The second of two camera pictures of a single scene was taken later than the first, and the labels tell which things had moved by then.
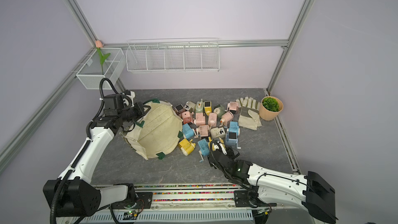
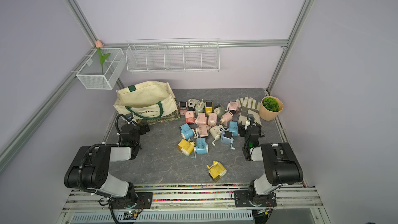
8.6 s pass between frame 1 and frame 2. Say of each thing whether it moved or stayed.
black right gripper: moved
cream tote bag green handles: moved
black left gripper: moved
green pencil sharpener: stayed
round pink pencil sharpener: stayed
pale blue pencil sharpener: moved
